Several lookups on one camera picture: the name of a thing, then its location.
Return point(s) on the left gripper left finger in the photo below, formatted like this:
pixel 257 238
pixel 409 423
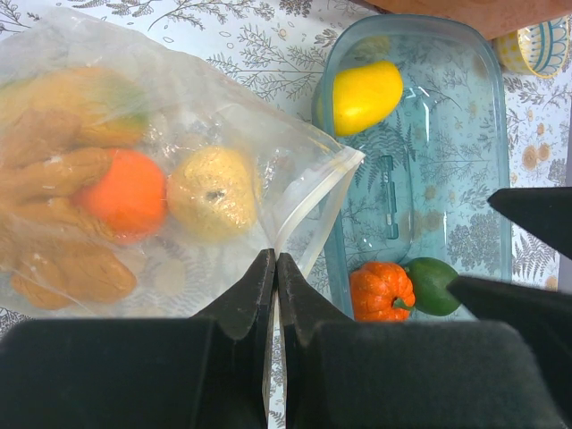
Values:
pixel 204 371

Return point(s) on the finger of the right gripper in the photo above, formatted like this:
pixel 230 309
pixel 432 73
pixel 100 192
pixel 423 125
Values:
pixel 520 306
pixel 544 212

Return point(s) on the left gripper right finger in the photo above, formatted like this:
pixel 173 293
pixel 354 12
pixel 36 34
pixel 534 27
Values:
pixel 467 374

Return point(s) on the small orange pumpkin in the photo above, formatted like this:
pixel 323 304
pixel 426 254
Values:
pixel 381 292

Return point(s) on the pale yellow lemon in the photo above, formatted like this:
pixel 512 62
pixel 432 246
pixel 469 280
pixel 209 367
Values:
pixel 214 193

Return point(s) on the orange fruit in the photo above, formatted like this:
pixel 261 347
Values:
pixel 130 198

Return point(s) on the brown fried chicken piece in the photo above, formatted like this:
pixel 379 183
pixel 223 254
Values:
pixel 56 252

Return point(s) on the clear zip top bag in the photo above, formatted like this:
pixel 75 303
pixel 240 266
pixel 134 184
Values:
pixel 305 173

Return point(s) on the yellow mango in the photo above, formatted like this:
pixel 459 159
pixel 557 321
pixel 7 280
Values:
pixel 364 96

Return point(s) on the orange green mango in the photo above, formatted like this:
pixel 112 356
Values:
pixel 113 110

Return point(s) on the clear blue glass dish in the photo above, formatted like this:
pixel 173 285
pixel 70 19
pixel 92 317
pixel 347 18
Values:
pixel 430 167

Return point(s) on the small patterned bowl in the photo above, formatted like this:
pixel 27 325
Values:
pixel 539 50

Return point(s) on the orange plastic basin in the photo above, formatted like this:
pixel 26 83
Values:
pixel 491 18

